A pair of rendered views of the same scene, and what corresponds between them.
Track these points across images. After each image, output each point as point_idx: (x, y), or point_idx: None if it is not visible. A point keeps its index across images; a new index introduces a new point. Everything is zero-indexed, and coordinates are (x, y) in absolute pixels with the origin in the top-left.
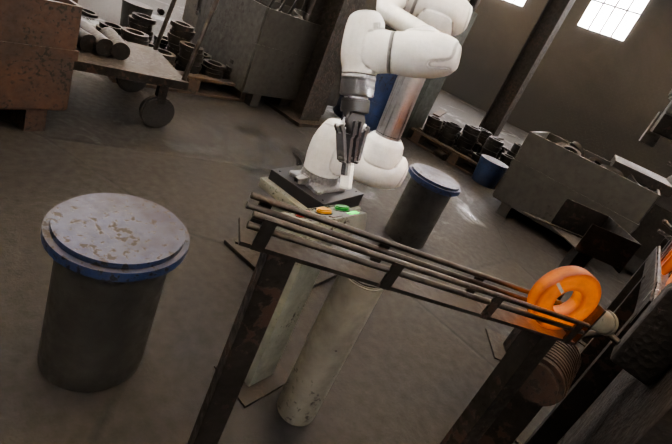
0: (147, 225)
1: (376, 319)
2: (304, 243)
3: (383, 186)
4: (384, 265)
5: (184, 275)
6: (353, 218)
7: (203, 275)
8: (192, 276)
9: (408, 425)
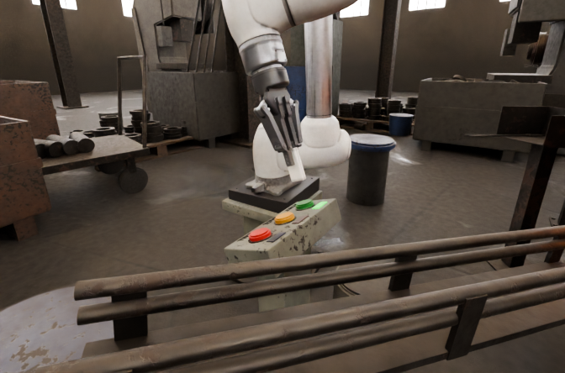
0: (74, 327)
1: None
2: (241, 372)
3: (335, 163)
4: (443, 313)
5: (182, 325)
6: (323, 212)
7: (202, 316)
8: (191, 323)
9: None
